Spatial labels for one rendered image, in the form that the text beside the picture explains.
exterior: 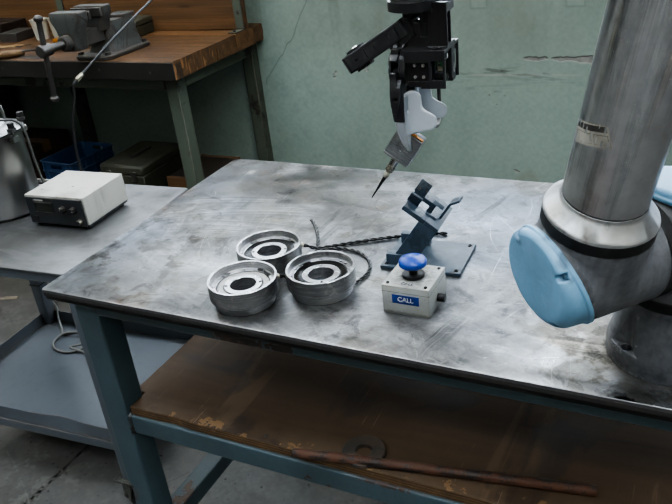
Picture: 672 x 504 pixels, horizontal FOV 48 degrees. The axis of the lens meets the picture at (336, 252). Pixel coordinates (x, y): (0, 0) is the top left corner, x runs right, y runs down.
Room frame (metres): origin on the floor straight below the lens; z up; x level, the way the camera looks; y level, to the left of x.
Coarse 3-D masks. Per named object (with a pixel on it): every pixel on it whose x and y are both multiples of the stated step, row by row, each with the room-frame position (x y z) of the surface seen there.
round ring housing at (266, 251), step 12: (252, 240) 1.14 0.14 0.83; (288, 240) 1.12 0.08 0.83; (300, 240) 1.09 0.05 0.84; (240, 252) 1.10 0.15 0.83; (252, 252) 1.10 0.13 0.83; (264, 252) 1.11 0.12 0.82; (276, 252) 1.11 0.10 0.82; (288, 252) 1.06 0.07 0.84; (300, 252) 1.08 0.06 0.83; (276, 264) 1.04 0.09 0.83
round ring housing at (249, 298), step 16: (224, 272) 1.03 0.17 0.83; (240, 272) 1.04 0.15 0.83; (272, 272) 1.02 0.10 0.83; (208, 288) 0.97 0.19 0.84; (224, 288) 0.99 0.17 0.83; (240, 288) 1.01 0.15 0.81; (256, 288) 0.98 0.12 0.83; (272, 288) 0.97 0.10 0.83; (224, 304) 0.95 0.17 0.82; (240, 304) 0.94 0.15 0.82; (256, 304) 0.95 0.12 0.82
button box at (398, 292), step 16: (400, 272) 0.94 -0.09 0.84; (432, 272) 0.93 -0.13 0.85; (384, 288) 0.92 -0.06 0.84; (400, 288) 0.90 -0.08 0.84; (416, 288) 0.90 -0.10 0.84; (432, 288) 0.90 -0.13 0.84; (384, 304) 0.92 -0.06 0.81; (400, 304) 0.90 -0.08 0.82; (416, 304) 0.89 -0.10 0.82; (432, 304) 0.89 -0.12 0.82
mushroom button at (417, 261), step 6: (402, 258) 0.93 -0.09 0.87; (408, 258) 0.93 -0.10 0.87; (414, 258) 0.93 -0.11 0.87; (420, 258) 0.93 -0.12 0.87; (402, 264) 0.92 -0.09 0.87; (408, 264) 0.92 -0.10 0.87; (414, 264) 0.91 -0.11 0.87; (420, 264) 0.91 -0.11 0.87; (426, 264) 0.92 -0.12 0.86; (408, 270) 0.91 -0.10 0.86; (414, 270) 0.91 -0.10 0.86
